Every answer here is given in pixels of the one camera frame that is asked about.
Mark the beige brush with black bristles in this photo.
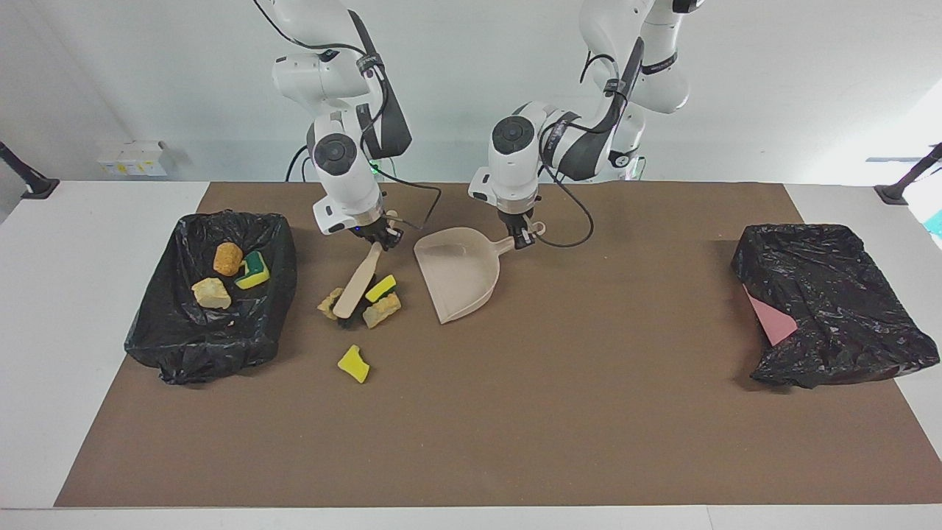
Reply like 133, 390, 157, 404
333, 210, 402, 328

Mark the beige plastic dustpan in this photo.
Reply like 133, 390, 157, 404
414, 221, 547, 325

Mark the green and yellow sponge piece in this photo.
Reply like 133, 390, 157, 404
234, 250, 271, 290

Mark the orange-brown sponge lump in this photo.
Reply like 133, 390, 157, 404
213, 242, 244, 278

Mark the crumpled black trash bag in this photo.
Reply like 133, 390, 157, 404
731, 223, 941, 389
124, 210, 298, 386

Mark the pink bin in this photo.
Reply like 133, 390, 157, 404
743, 286, 799, 347

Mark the brown table mat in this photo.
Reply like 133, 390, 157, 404
53, 182, 942, 509

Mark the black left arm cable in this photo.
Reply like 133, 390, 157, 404
541, 37, 648, 249

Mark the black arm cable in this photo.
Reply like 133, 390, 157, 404
541, 37, 648, 249
254, 0, 442, 230

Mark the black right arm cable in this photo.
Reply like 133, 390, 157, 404
254, 0, 442, 230

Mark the black right base cable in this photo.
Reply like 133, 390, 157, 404
286, 142, 314, 183

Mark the white wall socket box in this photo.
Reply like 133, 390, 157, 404
96, 140, 169, 177

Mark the black camera stand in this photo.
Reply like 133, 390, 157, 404
874, 144, 942, 205
0, 141, 60, 199

